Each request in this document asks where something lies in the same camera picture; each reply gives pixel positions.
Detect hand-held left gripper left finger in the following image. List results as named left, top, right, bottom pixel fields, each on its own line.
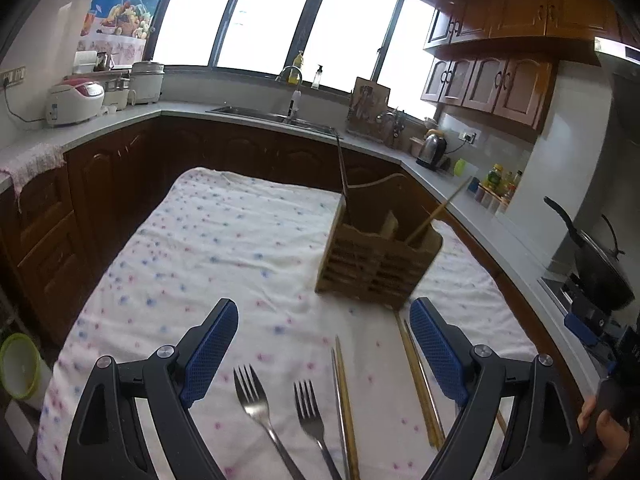
left=61, top=298, right=240, bottom=480

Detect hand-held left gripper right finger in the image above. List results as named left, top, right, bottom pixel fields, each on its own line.
left=409, top=296, right=588, bottom=480

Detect metal chopstick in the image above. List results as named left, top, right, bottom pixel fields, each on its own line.
left=404, top=319, right=447, bottom=442
left=330, top=347, right=351, bottom=480

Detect metal fork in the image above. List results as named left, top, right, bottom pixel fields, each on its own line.
left=293, top=379, right=343, bottom=480
left=233, top=364, right=307, bottom=480

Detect wooden utensil holder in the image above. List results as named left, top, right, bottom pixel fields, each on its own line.
left=315, top=173, right=444, bottom=310

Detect person's right hand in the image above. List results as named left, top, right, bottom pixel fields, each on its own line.
left=576, top=394, right=632, bottom=480

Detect gas stove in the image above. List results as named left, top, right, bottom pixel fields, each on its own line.
left=538, top=269, right=587, bottom=312

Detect black wok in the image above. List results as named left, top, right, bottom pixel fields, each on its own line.
left=543, top=196, right=637, bottom=314

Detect speckled white tablecloth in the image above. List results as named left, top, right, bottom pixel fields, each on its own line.
left=36, top=166, right=539, bottom=480

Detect row of seasoning jars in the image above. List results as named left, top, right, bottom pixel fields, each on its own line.
left=467, top=170, right=524, bottom=217

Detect steel electric kettle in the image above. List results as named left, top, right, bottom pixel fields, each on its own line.
left=415, top=129, right=449, bottom=171

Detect kitchen tool rack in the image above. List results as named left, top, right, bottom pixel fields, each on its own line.
left=377, top=107, right=407, bottom=150

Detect steel kitchen sink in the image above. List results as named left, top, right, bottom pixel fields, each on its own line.
left=207, top=104, right=337, bottom=135

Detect wooden cutting board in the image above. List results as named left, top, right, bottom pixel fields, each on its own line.
left=346, top=76, right=391, bottom=139

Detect floral cloth towel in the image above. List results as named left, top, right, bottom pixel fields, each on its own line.
left=0, top=142, right=66, bottom=214

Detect curved kitchen faucet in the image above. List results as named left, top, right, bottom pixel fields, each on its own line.
left=276, top=65, right=305, bottom=122

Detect small white kitchen appliance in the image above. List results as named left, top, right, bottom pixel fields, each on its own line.
left=102, top=73, right=132, bottom=112

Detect white pot appliance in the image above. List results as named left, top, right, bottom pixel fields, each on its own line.
left=130, top=61, right=166, bottom=106

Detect steel range hood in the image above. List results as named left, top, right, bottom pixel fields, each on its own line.
left=593, top=36, right=640, bottom=82

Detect white pink rice cooker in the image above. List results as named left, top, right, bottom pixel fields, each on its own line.
left=46, top=77, right=106, bottom=128

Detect brown wooden upper cabinets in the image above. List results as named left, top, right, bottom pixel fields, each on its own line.
left=420, top=0, right=627, bottom=134

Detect white storage box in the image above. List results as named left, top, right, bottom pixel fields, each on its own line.
left=73, top=50, right=99, bottom=76

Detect kitchen window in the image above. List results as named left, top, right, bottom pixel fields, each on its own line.
left=145, top=0, right=442, bottom=122

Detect black power cable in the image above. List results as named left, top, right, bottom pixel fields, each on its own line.
left=4, top=85, right=49, bottom=124

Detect tropical fruit wall poster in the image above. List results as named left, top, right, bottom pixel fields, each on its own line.
left=80, top=0, right=174, bottom=54

